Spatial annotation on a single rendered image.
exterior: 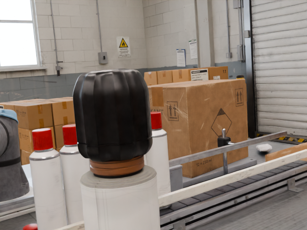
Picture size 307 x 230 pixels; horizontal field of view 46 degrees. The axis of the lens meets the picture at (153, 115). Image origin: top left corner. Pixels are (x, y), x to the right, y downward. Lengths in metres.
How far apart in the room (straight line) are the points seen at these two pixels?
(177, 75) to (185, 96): 3.33
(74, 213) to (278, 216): 0.45
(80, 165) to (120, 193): 0.30
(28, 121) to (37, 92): 2.47
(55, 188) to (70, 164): 0.05
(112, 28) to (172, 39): 1.15
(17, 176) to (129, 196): 0.68
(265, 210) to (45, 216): 0.50
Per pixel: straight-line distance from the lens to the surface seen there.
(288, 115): 5.27
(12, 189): 1.02
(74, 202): 0.69
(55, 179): 0.66
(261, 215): 0.89
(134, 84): 0.37
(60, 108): 4.12
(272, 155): 1.28
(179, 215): 0.79
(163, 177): 0.77
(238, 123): 1.25
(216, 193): 0.87
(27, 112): 3.98
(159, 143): 0.76
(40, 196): 0.67
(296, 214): 0.91
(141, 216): 0.39
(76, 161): 0.67
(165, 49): 7.07
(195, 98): 1.07
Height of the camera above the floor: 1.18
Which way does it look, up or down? 7 degrees down
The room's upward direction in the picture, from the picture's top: 4 degrees counter-clockwise
